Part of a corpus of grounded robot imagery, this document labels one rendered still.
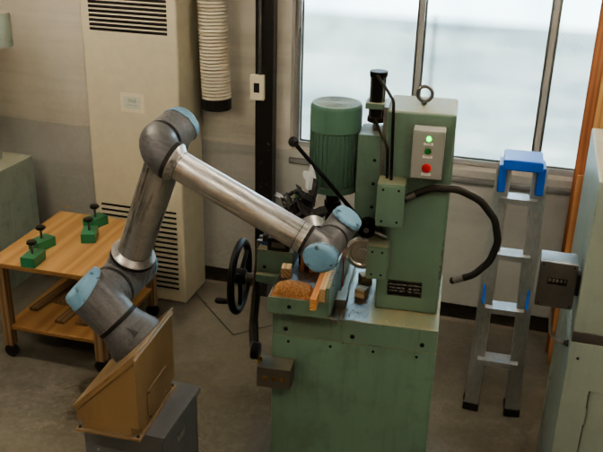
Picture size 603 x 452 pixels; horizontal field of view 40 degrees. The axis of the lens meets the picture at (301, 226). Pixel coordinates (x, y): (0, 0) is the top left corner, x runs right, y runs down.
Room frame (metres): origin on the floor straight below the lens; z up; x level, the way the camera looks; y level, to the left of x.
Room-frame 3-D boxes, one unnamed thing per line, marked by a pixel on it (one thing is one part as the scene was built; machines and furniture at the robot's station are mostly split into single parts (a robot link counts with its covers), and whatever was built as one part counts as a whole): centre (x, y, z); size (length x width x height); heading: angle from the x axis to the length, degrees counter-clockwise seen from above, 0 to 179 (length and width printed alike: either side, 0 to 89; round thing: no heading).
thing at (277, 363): (2.46, 0.08, 0.58); 0.12 x 0.08 x 0.08; 80
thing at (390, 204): (2.50, -0.29, 1.23); 0.09 x 0.08 x 0.15; 80
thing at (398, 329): (2.67, -0.23, 0.76); 0.57 x 0.45 x 0.09; 80
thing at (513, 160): (3.17, -0.90, 0.58); 0.27 x 0.25 x 1.16; 167
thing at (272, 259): (2.73, 0.08, 0.92); 0.15 x 0.13 x 0.09; 170
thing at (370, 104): (2.66, -0.25, 1.54); 0.08 x 0.08 x 0.17; 80
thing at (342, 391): (2.67, -0.23, 0.36); 0.58 x 0.45 x 0.71; 80
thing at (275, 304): (2.71, 0.00, 0.87); 0.61 x 0.30 x 0.06; 170
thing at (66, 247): (3.63, 1.09, 0.32); 0.66 x 0.57 x 0.64; 165
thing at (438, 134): (2.49, -0.40, 1.40); 0.10 x 0.06 x 0.16; 80
